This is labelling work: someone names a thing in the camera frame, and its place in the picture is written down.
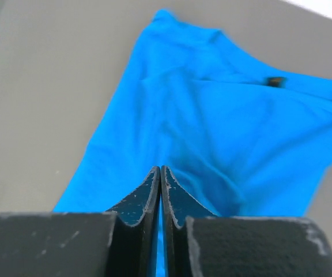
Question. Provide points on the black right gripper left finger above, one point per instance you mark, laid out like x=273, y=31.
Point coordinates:
x=121, y=241

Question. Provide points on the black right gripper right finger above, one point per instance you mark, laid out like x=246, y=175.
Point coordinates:
x=199, y=243

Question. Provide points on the blue t shirt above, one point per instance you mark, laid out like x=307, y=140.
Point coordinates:
x=243, y=138

